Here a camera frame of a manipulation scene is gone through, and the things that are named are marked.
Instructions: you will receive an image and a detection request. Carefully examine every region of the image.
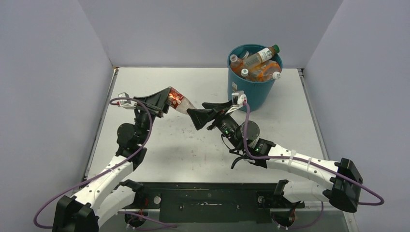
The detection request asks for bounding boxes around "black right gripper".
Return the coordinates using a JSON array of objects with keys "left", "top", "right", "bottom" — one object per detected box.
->
[{"left": 187, "top": 100, "right": 244, "bottom": 151}]

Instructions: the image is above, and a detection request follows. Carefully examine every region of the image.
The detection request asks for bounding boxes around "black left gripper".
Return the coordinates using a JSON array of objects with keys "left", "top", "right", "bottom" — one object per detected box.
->
[{"left": 133, "top": 88, "right": 173, "bottom": 145}]

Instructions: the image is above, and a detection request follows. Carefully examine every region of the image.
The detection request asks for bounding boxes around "red cap clear bottle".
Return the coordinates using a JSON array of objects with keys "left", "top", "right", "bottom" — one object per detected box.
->
[{"left": 168, "top": 87, "right": 197, "bottom": 115}]

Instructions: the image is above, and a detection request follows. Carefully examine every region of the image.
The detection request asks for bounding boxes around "large orange label bottle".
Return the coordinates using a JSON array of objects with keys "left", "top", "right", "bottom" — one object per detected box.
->
[{"left": 240, "top": 68, "right": 249, "bottom": 79}]

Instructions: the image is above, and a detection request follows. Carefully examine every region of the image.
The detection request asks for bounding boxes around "slim orange label bottle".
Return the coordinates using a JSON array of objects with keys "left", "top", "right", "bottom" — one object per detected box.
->
[{"left": 229, "top": 54, "right": 246, "bottom": 76}]

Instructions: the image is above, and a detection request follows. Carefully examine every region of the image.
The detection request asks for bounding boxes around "crushed orange label bottle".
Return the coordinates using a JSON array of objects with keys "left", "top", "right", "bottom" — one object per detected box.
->
[{"left": 249, "top": 60, "right": 282, "bottom": 82}]

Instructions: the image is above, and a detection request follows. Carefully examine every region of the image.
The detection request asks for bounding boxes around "green cap coffee bottle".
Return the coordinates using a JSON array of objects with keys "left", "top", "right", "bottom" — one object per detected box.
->
[{"left": 243, "top": 44, "right": 280, "bottom": 68}]

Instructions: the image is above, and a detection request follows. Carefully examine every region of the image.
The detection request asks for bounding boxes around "clear plastic jar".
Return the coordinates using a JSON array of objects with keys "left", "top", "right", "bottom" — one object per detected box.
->
[{"left": 239, "top": 50, "right": 250, "bottom": 59}]

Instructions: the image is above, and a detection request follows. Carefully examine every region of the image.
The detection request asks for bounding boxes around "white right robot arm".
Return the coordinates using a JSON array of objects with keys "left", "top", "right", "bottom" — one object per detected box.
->
[{"left": 187, "top": 101, "right": 363, "bottom": 213}]

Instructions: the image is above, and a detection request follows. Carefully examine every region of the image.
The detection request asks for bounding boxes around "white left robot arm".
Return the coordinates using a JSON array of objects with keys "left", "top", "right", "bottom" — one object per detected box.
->
[{"left": 52, "top": 87, "right": 171, "bottom": 232}]

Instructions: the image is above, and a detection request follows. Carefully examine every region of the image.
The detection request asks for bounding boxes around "teal plastic bin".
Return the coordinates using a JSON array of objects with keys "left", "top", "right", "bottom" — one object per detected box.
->
[{"left": 227, "top": 44, "right": 282, "bottom": 111}]

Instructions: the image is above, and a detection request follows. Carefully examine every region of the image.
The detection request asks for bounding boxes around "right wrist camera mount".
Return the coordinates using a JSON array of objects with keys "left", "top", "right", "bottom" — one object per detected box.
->
[{"left": 226, "top": 90, "right": 247, "bottom": 114}]

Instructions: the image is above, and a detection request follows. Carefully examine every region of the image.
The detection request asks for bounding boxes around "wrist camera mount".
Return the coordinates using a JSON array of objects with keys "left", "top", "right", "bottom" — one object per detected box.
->
[
  {"left": 226, "top": 90, "right": 247, "bottom": 114},
  {"left": 117, "top": 92, "right": 137, "bottom": 110}
]

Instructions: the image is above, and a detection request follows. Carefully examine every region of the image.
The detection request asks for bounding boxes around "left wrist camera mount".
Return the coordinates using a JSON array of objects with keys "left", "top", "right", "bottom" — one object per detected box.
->
[{"left": 117, "top": 92, "right": 137, "bottom": 110}]

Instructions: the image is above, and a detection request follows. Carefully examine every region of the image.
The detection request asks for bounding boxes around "black base frame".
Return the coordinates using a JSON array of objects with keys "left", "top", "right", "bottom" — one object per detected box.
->
[{"left": 120, "top": 180, "right": 305, "bottom": 223}]

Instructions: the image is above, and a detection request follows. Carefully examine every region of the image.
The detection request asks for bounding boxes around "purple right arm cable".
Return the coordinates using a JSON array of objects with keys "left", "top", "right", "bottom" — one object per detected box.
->
[{"left": 242, "top": 101, "right": 385, "bottom": 206}]

